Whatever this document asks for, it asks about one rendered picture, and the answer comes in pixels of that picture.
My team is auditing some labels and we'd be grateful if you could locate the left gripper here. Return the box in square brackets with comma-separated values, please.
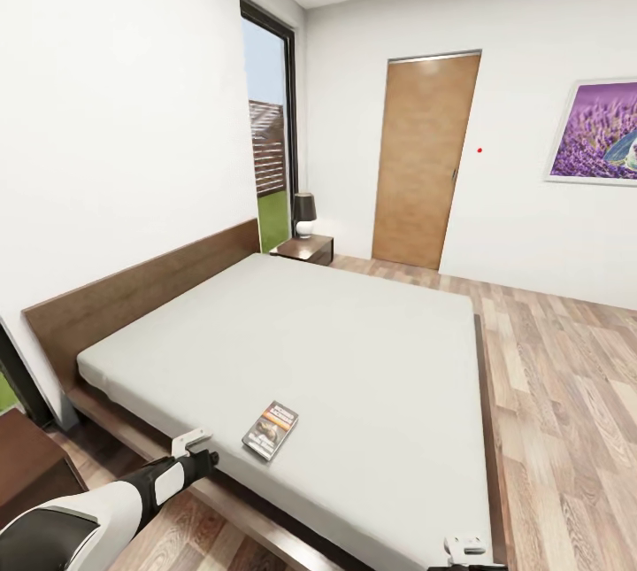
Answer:
[179, 449, 219, 493]

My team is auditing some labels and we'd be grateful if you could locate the hardback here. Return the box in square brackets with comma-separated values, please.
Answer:
[242, 400, 299, 461]

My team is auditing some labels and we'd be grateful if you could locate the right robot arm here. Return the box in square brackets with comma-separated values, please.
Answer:
[426, 533, 509, 571]

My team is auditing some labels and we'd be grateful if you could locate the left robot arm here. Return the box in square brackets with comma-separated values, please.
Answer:
[0, 427, 219, 571]

